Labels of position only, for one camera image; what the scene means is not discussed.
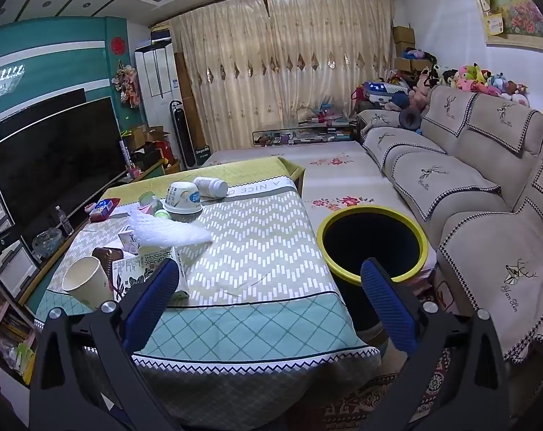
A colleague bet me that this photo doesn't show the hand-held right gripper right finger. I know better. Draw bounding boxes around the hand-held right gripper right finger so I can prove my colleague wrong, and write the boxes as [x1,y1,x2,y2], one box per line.
[360,258,512,431]

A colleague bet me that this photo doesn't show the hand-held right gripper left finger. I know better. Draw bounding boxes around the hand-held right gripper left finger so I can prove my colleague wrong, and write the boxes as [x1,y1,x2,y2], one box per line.
[29,258,182,431]

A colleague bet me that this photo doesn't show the black bin with yellow rim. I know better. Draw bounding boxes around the black bin with yellow rim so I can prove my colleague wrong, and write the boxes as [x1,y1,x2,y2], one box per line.
[317,207,430,360]

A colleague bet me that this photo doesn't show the pink drink carton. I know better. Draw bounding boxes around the pink drink carton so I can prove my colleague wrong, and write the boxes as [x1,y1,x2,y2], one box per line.
[118,227,141,252]

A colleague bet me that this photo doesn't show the clear cup with green label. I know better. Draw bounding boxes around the clear cup with green label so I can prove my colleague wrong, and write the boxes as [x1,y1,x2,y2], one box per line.
[139,191,171,219]

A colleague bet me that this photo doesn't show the blue and red snack box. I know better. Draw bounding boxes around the blue and red snack box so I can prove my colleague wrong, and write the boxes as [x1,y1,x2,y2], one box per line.
[89,198,117,222]

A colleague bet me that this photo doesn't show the white yogurt tub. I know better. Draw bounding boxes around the white yogurt tub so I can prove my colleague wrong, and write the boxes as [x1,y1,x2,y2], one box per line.
[163,182,204,224]

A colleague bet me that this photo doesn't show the white green print tissue pack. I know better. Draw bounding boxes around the white green print tissue pack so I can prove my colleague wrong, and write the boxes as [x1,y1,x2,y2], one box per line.
[111,246,190,302]

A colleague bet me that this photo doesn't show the brown pouch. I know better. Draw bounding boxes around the brown pouch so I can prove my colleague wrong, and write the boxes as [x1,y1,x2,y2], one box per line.
[92,247,125,274]

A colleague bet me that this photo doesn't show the white paper cup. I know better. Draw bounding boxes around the white paper cup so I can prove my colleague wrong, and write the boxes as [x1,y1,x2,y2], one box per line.
[62,256,115,311]

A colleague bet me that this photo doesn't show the patterned tablecloth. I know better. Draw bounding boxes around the patterned tablecloth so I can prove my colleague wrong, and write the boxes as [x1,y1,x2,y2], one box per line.
[33,159,384,414]

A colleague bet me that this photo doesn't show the clear water bottle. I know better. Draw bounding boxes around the clear water bottle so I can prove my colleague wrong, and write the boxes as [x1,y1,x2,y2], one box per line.
[56,207,75,237]

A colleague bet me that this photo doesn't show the glass ashtray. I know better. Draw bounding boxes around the glass ashtray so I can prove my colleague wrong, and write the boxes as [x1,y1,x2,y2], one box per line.
[31,229,65,259]

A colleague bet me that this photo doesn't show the white pill bottle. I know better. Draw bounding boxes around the white pill bottle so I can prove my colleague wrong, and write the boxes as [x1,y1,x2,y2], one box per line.
[193,177,229,199]

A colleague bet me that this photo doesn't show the floral print mat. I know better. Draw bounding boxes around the floral print mat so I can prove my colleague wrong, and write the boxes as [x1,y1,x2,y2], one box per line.
[204,140,391,245]

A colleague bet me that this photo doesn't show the beige sofa with deer covers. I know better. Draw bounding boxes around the beige sofa with deer covers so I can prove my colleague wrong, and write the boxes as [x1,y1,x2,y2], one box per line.
[356,85,543,365]

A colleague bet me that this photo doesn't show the shelf of books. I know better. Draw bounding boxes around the shelf of books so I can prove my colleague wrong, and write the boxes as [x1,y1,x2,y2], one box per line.
[0,296,37,388]

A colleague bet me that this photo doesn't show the red bag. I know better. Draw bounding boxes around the red bag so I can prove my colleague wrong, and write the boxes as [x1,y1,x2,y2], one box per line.
[155,140,176,163]

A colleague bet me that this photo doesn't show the white drawer unit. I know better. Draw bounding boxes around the white drawer unit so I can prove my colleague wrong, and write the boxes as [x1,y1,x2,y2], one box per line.
[0,184,39,289]

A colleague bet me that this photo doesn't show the black tower fan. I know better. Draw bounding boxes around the black tower fan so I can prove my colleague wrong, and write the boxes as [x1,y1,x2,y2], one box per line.
[169,100,197,171]

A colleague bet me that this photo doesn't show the open cardboard box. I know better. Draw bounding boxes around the open cardboard box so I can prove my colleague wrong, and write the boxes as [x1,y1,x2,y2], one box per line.
[132,126,172,150]

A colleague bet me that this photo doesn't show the black flat television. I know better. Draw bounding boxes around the black flat television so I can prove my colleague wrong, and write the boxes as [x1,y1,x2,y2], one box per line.
[0,96,127,240]

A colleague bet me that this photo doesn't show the grey neck pillow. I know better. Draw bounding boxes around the grey neck pillow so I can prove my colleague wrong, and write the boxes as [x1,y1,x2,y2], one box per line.
[399,107,423,129]

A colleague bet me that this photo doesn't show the pile of books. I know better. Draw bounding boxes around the pile of books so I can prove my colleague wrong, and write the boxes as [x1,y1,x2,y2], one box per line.
[252,108,360,147]

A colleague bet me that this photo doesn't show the white standing air conditioner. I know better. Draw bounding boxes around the white standing air conditioner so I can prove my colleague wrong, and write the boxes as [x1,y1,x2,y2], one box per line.
[134,40,185,143]

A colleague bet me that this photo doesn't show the artificial flower decoration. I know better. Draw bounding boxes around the artificial flower decoration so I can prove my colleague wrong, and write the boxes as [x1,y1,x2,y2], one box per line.
[112,65,140,109]

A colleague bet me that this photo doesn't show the row of plush toys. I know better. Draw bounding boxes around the row of plush toys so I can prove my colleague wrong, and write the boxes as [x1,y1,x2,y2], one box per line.
[383,63,530,109]

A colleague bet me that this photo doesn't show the beige embroidered curtain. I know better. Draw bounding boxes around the beige embroidered curtain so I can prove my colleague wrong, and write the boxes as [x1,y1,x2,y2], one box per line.
[170,0,396,153]

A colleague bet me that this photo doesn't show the stack of cardboard boxes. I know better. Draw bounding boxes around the stack of cardboard boxes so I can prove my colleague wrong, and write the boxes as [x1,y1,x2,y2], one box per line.
[392,24,419,73]

